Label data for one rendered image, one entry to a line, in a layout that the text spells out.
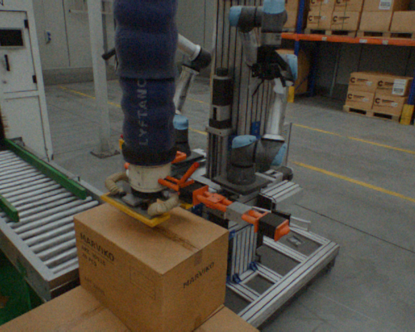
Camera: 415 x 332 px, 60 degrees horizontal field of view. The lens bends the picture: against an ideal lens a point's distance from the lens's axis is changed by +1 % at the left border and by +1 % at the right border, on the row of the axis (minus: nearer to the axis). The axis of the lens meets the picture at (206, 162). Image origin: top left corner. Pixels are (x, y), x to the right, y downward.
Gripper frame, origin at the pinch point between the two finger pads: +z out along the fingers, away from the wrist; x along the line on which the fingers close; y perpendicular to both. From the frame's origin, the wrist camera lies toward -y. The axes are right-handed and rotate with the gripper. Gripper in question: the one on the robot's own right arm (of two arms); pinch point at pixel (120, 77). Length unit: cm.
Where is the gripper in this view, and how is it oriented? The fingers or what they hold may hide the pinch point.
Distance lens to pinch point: 209.4
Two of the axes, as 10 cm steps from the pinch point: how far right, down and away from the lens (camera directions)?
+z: -0.4, 9.3, 3.6
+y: 8.6, -1.5, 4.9
